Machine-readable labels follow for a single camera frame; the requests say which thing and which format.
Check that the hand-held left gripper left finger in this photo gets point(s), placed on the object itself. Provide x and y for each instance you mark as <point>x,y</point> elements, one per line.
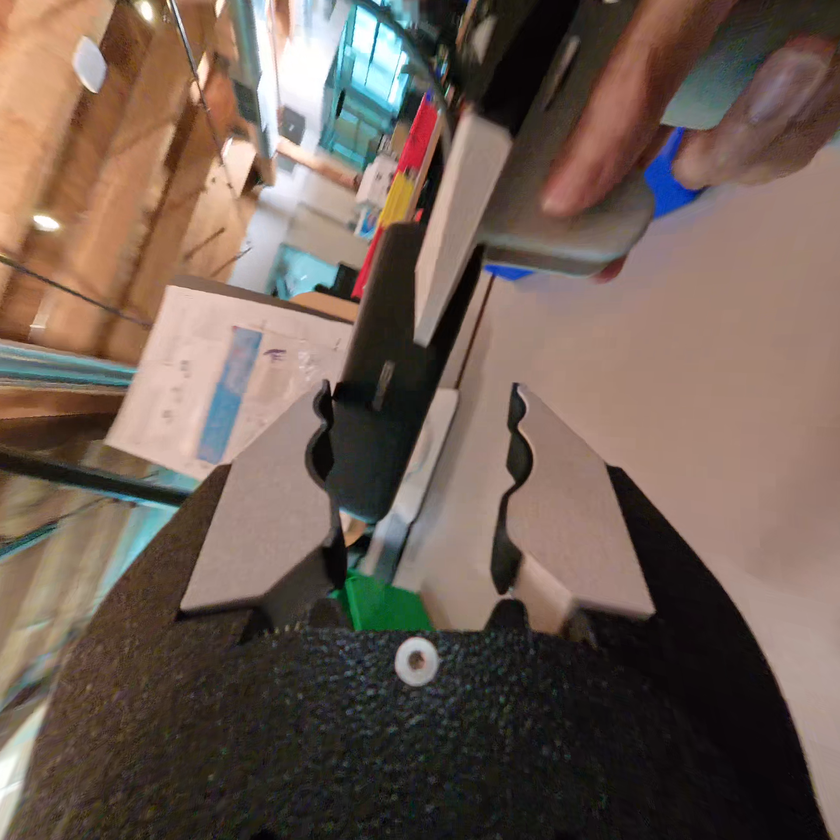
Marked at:
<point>262,518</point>

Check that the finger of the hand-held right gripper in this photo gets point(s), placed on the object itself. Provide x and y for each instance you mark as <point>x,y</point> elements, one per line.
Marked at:
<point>459,217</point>

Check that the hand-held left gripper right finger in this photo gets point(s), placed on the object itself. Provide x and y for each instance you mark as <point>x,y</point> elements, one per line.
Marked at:
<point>577,524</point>

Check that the black slim usb hub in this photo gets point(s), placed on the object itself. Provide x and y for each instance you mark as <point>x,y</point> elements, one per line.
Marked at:
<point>377,427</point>

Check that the green plastic bin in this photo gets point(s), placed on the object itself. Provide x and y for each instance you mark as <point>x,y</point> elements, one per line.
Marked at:
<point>381,607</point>

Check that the person's right hand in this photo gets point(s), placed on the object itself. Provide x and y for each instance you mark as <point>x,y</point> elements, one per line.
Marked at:
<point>610,131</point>

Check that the printed instruction sheets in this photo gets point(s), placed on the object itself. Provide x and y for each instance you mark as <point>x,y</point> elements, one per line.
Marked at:
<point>196,367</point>

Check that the blue plastic bin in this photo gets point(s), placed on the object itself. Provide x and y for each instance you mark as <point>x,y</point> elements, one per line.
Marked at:
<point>665,190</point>

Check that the round ceiling light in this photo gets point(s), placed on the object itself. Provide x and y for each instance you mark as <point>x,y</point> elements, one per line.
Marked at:
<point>46,222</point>

